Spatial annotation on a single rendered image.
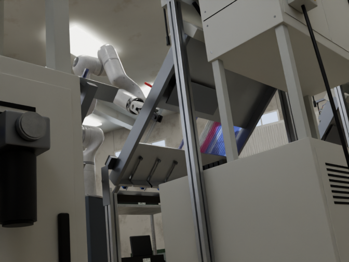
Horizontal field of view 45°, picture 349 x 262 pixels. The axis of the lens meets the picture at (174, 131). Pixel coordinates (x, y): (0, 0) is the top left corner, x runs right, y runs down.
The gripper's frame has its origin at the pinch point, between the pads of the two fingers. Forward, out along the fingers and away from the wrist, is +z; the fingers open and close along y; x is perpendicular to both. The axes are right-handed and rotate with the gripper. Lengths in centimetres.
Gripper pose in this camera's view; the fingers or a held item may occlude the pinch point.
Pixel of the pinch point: (156, 117)
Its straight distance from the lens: 184.4
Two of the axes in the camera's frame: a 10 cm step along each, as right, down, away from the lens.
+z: 6.1, 3.5, -7.1
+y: 7.2, 1.4, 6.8
